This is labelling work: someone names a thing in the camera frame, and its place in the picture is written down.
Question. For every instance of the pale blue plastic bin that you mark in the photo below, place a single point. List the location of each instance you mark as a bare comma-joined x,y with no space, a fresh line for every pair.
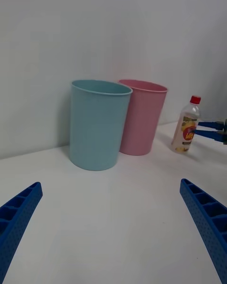
94,130

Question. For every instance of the clear bottle with red cap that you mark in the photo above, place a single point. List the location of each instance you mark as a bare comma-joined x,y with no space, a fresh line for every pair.
186,127

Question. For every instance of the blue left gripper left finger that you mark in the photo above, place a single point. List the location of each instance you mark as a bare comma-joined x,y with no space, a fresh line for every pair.
16,220

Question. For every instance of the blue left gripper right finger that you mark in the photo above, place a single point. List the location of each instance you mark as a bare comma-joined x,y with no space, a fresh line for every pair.
208,220

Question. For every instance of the pink plastic bin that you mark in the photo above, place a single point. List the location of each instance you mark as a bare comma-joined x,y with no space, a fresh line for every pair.
142,123

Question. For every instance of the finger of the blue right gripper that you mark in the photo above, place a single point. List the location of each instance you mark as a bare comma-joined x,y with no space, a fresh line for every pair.
210,135
212,124

